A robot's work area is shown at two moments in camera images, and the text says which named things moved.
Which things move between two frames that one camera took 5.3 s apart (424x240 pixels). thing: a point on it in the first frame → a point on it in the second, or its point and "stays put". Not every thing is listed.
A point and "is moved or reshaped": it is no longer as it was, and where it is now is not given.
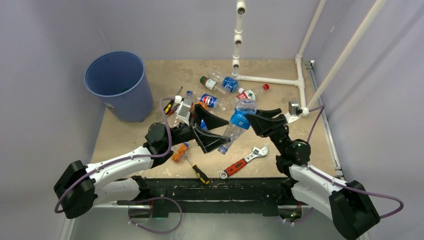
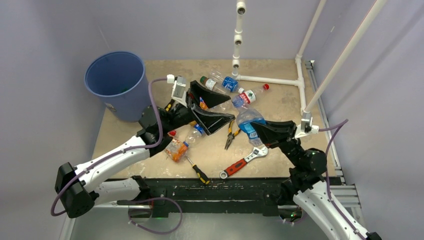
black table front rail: (164, 194) stays put
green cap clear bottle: (211, 84) stays put
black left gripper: (207, 141) → (210, 121)
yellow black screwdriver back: (168, 107) stays put
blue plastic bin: (120, 79) stays put
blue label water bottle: (239, 121) is moved or reshaped
